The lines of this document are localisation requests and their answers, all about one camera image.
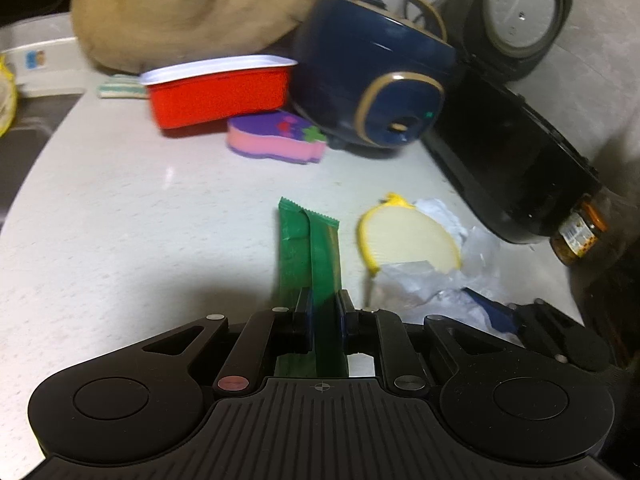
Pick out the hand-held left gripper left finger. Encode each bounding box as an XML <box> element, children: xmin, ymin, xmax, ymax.
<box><xmin>142</xmin><ymin>287</ymin><xmax>317</xmax><ymax>399</ymax></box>

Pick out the round wooden cutting board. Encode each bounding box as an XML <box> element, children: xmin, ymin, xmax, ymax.
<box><xmin>70</xmin><ymin>0</ymin><xmax>331</xmax><ymax>75</ymax></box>

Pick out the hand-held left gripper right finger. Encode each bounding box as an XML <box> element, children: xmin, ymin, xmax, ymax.
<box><xmin>336</xmin><ymin>289</ymin><xmax>521</xmax><ymax>400</ymax></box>

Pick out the small yellow mesh strainer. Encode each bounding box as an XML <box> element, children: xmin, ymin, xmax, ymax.
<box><xmin>0</xmin><ymin>55</ymin><xmax>20</xmax><ymax>137</ymax></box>

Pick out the purple and pink sponge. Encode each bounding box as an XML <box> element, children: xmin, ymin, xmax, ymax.
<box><xmin>226</xmin><ymin>111</ymin><xmax>328</xmax><ymax>166</ymax></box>

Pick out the black rice cooker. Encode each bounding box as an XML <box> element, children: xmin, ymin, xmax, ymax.
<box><xmin>425</xmin><ymin>0</ymin><xmax>601</xmax><ymax>246</ymax></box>

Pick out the green striped knitted dishcloth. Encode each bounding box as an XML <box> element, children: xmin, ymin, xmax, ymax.
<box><xmin>97</xmin><ymin>74</ymin><xmax>149</xmax><ymax>100</ymax></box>

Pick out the navy blue electric cooker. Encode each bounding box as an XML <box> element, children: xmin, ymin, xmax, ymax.
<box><xmin>290</xmin><ymin>0</ymin><xmax>458</xmax><ymax>150</ymax></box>

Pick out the yellow-rimmed white scrubber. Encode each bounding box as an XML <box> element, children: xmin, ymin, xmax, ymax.
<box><xmin>356</xmin><ymin>192</ymin><xmax>463</xmax><ymax>277</ymax></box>

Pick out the glass jar with orange lid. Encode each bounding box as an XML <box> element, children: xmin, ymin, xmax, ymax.
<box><xmin>549</xmin><ymin>195</ymin><xmax>609</xmax><ymax>267</ymax></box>

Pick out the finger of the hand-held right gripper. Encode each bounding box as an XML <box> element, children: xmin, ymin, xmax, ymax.
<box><xmin>462</xmin><ymin>287</ymin><xmax>540</xmax><ymax>347</ymax></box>

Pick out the green snack wrapper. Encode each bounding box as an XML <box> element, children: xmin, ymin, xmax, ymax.
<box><xmin>272</xmin><ymin>197</ymin><xmax>351</xmax><ymax>378</ymax></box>

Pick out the white plastic tray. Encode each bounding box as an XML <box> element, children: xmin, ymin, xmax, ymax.
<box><xmin>0</xmin><ymin>12</ymin><xmax>89</xmax><ymax>97</ymax></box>

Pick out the red container with white rim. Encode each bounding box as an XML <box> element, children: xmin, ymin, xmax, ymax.
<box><xmin>139</xmin><ymin>54</ymin><xmax>299</xmax><ymax>131</ymax></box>

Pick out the clear plastic wrap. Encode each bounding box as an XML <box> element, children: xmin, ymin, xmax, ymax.
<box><xmin>372</xmin><ymin>197</ymin><xmax>521</xmax><ymax>336</ymax></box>

